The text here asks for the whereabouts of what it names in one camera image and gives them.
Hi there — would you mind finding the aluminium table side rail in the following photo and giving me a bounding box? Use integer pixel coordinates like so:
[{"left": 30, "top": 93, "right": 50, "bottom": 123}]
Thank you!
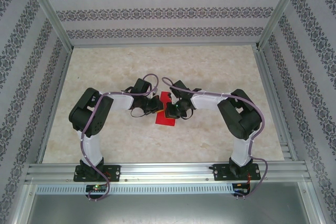
[
  {"left": 36, "top": 48, "right": 74, "bottom": 164},
  {"left": 253, "top": 46, "right": 300, "bottom": 162}
]

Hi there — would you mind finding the thin black cable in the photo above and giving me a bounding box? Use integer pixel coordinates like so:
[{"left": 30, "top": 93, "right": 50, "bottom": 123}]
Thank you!
[
  {"left": 181, "top": 108, "right": 194, "bottom": 120},
  {"left": 130, "top": 107, "right": 147, "bottom": 119}
]

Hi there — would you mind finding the grey metal sheet panel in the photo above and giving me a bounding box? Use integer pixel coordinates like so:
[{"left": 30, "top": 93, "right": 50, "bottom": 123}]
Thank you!
[{"left": 26, "top": 194, "right": 318, "bottom": 224}]

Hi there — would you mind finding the slanted aluminium frame post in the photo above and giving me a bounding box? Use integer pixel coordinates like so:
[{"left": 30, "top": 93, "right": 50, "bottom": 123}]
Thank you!
[
  {"left": 22, "top": 0, "right": 74, "bottom": 51},
  {"left": 255, "top": 0, "right": 308, "bottom": 51}
]

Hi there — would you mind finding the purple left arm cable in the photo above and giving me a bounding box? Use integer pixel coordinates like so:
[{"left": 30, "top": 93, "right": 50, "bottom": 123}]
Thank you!
[{"left": 81, "top": 73, "right": 160, "bottom": 202}]

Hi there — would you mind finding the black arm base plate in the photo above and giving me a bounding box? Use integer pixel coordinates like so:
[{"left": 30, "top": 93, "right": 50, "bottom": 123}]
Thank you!
[
  {"left": 213, "top": 163, "right": 262, "bottom": 182},
  {"left": 73, "top": 165, "right": 121, "bottom": 183}
]

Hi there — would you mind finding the aluminium mounting rail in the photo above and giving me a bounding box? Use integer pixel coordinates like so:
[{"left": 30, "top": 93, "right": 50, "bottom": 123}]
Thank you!
[{"left": 25, "top": 163, "right": 308, "bottom": 183}]

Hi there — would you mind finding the small controller board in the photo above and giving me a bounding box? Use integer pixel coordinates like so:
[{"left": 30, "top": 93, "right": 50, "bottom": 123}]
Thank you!
[
  {"left": 86, "top": 184, "right": 108, "bottom": 193},
  {"left": 233, "top": 183, "right": 250, "bottom": 193}
]

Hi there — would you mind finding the short aluminium frame strut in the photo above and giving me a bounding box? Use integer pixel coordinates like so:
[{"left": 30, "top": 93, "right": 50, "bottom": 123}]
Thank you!
[
  {"left": 299, "top": 182, "right": 329, "bottom": 224},
  {"left": 9, "top": 182, "right": 37, "bottom": 224}
]

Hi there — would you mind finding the red square paper sheet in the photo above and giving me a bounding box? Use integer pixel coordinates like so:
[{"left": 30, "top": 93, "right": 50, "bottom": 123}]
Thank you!
[{"left": 154, "top": 91, "right": 176, "bottom": 126}]

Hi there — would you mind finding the aluminium frame cross beam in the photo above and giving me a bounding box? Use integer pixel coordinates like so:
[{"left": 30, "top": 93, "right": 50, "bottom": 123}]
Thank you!
[{"left": 70, "top": 41, "right": 259, "bottom": 48}]

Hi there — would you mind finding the slotted grey cable duct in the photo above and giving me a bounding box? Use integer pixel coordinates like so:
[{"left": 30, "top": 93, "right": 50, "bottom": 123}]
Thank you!
[{"left": 35, "top": 184, "right": 250, "bottom": 195}]

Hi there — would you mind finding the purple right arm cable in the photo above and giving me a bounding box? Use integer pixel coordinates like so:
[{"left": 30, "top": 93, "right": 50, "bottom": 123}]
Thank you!
[{"left": 161, "top": 77, "right": 268, "bottom": 201}]

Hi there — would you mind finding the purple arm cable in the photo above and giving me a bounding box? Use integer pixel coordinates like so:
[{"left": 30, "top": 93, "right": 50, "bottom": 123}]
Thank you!
[
  {"left": 161, "top": 77, "right": 268, "bottom": 201},
  {"left": 81, "top": 73, "right": 160, "bottom": 202}
]

